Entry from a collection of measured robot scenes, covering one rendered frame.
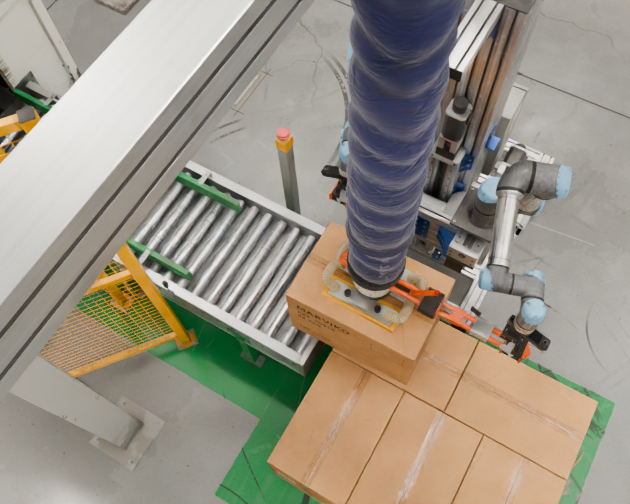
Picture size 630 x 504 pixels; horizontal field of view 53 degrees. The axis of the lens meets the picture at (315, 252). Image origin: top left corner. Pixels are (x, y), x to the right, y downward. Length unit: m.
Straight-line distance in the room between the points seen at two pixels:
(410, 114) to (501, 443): 1.95
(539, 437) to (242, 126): 2.72
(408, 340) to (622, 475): 1.65
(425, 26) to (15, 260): 0.93
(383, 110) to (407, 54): 0.19
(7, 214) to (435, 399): 2.64
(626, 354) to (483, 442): 1.25
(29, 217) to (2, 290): 0.07
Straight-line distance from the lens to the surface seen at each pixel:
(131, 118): 0.65
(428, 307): 2.50
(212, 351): 3.76
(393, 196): 1.81
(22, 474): 3.95
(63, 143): 0.65
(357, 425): 3.04
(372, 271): 2.30
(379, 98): 1.47
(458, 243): 2.90
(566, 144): 4.57
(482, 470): 3.08
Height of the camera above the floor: 3.54
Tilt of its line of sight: 64 degrees down
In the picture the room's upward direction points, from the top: 5 degrees counter-clockwise
